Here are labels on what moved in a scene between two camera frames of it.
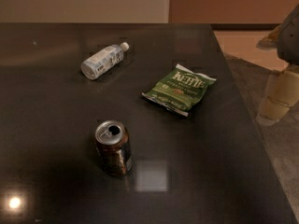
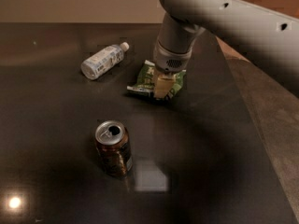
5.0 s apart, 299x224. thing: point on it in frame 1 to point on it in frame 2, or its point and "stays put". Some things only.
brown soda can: [113, 143] stays put
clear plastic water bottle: [103, 61] stays put
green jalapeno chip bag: [179, 89] to [144, 84]
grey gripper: [290, 39] to [169, 61]
